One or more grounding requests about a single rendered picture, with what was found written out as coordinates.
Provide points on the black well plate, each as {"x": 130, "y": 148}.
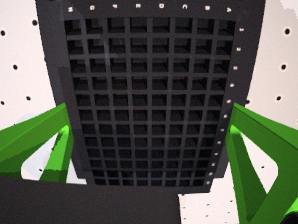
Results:
{"x": 138, "y": 90}

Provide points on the grey rectangular base plate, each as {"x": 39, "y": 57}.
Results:
{"x": 25, "y": 92}

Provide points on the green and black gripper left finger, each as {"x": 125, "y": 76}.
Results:
{"x": 20, "y": 141}

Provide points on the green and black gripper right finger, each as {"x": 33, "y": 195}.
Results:
{"x": 280, "y": 143}

